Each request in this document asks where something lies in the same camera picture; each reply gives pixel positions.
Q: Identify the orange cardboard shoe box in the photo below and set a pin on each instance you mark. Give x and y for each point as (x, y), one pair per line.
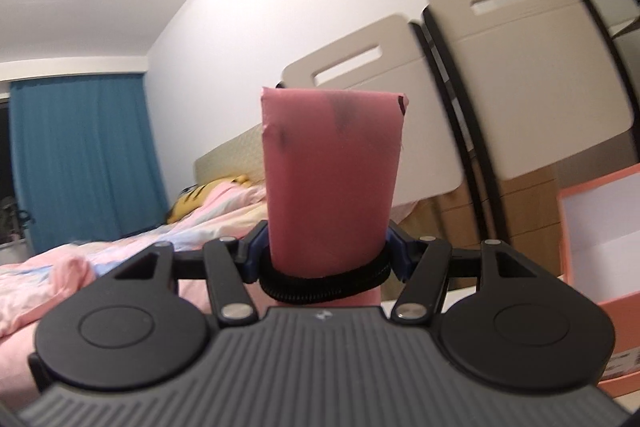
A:
(600, 227)

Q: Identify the wooden drawer cabinet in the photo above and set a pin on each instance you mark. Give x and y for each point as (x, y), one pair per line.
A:
(525, 217)

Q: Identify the pink bed quilt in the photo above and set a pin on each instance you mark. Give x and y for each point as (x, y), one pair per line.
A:
(60, 277)

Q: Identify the blue curtain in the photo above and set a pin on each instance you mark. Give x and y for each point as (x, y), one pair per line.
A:
(85, 157)

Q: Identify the pink cardboard box lid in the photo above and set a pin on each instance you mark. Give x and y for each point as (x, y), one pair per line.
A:
(625, 387)

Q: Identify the beige quilted headboard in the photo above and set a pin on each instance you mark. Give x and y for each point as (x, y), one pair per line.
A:
(225, 157)

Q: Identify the yellow tiger plush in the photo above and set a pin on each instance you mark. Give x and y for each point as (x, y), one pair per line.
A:
(200, 199)

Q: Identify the pink paper shopping bag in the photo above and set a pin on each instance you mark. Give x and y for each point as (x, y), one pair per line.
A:
(330, 177)

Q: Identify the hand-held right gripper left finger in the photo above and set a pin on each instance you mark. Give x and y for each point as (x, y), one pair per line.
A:
(257, 257)

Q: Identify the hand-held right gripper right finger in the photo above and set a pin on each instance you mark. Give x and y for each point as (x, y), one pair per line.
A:
(397, 257)

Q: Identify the black elastic band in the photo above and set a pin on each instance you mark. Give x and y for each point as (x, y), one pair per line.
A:
(320, 286)

